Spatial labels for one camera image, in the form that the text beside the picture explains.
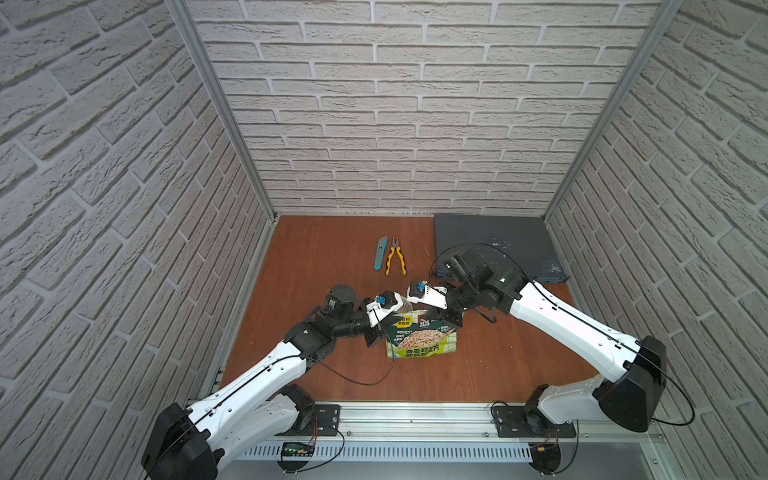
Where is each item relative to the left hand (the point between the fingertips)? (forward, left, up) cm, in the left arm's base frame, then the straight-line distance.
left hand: (397, 306), depth 74 cm
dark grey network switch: (+32, -46, -13) cm, 58 cm away
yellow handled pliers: (+34, 0, -18) cm, 39 cm away
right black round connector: (-30, -36, -19) cm, 51 cm away
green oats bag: (-5, -3, -6) cm, 8 cm away
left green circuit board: (-28, +24, -20) cm, 42 cm away
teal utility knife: (+34, +5, -18) cm, 38 cm away
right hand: (-2, -6, 0) cm, 6 cm away
